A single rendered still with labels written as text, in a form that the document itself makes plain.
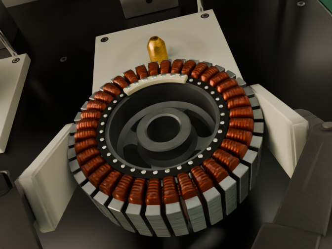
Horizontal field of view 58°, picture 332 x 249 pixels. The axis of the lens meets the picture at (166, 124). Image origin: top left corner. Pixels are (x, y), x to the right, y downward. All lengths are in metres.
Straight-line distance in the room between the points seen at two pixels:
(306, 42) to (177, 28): 0.14
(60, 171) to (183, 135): 0.07
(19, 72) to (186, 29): 0.21
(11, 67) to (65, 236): 0.24
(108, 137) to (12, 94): 0.22
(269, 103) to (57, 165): 0.11
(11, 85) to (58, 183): 0.24
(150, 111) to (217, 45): 0.16
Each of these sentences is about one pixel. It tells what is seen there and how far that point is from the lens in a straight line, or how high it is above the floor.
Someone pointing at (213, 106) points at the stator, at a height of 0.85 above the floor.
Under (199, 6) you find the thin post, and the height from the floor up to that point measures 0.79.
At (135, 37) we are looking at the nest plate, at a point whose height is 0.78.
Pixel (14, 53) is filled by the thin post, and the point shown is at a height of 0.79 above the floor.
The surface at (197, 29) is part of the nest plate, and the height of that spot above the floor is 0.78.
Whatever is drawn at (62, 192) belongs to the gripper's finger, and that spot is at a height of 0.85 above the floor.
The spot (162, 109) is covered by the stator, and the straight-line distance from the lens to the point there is 0.19.
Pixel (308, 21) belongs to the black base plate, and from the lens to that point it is 0.39.
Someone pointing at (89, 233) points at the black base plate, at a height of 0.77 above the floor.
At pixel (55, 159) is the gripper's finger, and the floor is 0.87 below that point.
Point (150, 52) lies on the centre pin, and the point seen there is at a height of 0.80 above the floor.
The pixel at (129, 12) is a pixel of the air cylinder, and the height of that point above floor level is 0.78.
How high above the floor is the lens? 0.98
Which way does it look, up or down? 49 degrees down
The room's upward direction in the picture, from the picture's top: 16 degrees counter-clockwise
